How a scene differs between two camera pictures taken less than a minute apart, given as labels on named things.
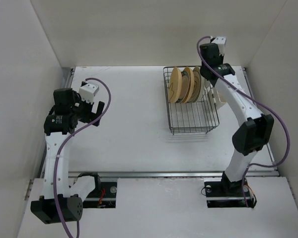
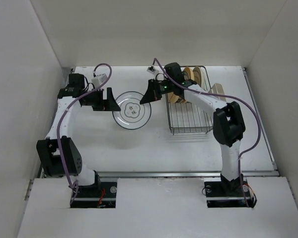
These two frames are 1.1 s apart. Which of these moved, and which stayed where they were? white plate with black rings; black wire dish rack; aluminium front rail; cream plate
Moved: white plate with black rings
Stayed: black wire dish rack; aluminium front rail; cream plate
